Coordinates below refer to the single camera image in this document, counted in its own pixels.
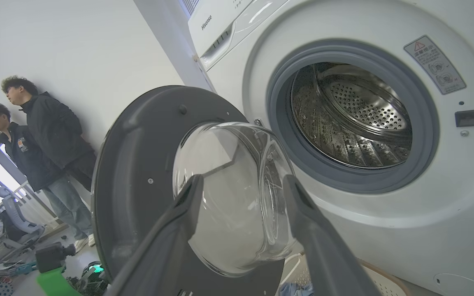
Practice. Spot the grey office chair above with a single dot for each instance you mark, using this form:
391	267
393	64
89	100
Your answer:
19	218

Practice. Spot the white front-load washing machine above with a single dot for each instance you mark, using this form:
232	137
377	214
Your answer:
447	205

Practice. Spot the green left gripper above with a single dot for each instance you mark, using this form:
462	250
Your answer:
54	283

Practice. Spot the tall person in black jacket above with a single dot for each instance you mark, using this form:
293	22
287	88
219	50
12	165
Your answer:
56	127

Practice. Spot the blue cartoon print garment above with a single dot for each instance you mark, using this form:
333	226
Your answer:
294	290

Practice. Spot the round drain filter cover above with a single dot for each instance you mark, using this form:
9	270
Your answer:
467	285

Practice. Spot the black door latch slot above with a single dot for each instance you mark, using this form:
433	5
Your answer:
466	118

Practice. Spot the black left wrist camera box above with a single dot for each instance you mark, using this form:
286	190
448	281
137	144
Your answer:
49	257

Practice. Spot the short person black jacket jeans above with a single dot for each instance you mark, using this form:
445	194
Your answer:
31	164

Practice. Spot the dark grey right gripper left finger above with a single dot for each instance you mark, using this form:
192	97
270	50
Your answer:
159	263

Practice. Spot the round dark washer door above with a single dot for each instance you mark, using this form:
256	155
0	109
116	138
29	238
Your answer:
138	172

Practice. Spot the grey warning sticker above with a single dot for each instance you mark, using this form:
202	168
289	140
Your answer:
434	63

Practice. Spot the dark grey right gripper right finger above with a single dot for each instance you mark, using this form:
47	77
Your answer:
327	263

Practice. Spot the stainless steel washing machine drum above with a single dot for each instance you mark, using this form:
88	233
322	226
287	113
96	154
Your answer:
352	119

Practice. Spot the cream perforated basket brown rim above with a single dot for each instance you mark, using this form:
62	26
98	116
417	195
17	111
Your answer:
385	283

